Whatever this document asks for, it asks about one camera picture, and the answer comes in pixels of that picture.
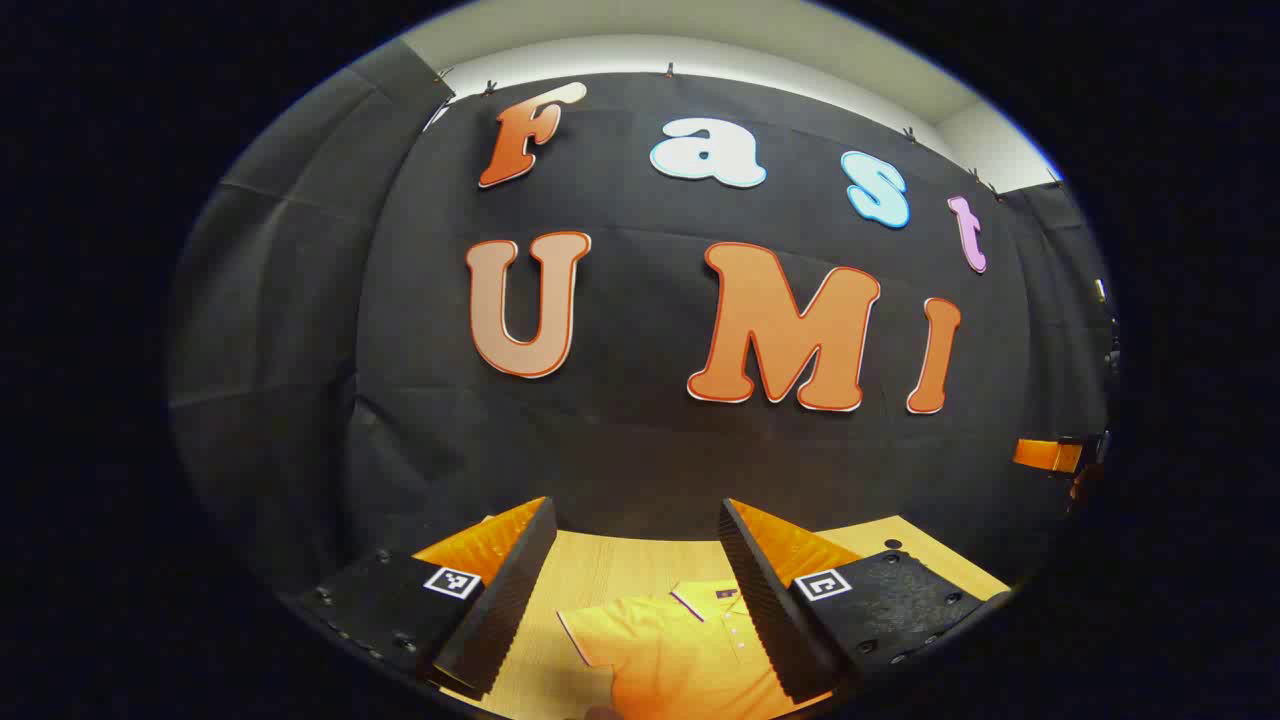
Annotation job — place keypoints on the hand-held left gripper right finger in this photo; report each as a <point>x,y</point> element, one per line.
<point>770,610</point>

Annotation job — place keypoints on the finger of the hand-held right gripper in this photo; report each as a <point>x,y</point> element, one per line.
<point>1045,455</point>

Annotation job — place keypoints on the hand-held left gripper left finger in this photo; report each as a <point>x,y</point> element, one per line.
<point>505,600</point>

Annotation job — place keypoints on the orange T-shirt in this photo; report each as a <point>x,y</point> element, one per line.
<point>680,660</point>

